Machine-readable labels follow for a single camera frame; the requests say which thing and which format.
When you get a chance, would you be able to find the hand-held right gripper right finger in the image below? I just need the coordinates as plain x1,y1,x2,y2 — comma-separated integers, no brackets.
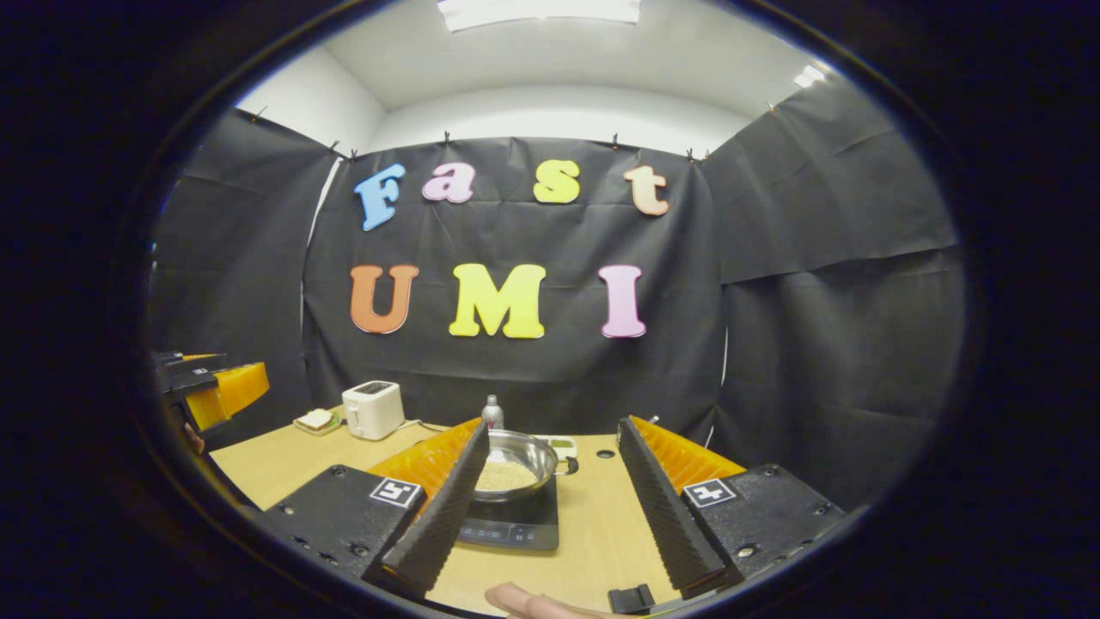
617,415,847,600

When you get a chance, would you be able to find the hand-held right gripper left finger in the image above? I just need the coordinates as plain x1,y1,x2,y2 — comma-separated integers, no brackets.
258,419,491,600

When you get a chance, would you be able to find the black induction cooktop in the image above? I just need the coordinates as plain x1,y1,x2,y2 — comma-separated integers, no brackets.
455,477,561,552

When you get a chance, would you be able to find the stainless steel pot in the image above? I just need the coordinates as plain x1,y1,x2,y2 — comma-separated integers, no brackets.
473,430,579,504

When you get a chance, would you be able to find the pile of soybeans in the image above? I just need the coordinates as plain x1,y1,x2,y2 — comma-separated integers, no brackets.
475,458,542,493

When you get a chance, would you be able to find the white toaster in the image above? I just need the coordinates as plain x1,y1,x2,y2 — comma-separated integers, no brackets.
342,381,406,441

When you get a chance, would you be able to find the black backdrop cloth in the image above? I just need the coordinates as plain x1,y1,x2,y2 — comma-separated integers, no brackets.
146,82,968,512

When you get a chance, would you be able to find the large ceiling light panel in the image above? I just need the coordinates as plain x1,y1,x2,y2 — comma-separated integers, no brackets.
437,0,642,34

